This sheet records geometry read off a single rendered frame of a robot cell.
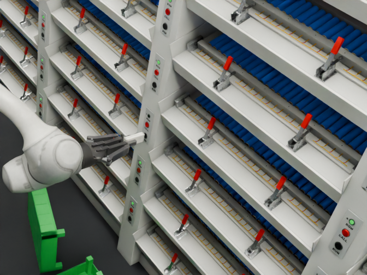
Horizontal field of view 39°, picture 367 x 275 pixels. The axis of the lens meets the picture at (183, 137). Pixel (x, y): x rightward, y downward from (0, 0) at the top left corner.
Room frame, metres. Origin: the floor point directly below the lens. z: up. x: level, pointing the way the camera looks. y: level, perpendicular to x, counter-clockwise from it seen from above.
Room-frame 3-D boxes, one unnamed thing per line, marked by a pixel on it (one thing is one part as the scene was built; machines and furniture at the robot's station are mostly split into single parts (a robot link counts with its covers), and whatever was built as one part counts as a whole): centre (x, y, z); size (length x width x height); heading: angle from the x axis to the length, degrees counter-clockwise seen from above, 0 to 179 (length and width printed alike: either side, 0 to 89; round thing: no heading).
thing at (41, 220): (1.31, 0.43, 0.10); 0.30 x 0.08 x 0.20; 30
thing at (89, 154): (1.17, 0.26, 0.60); 0.09 x 0.08 x 0.07; 137
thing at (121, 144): (1.21, 0.20, 0.60); 0.11 x 0.01 x 0.04; 135
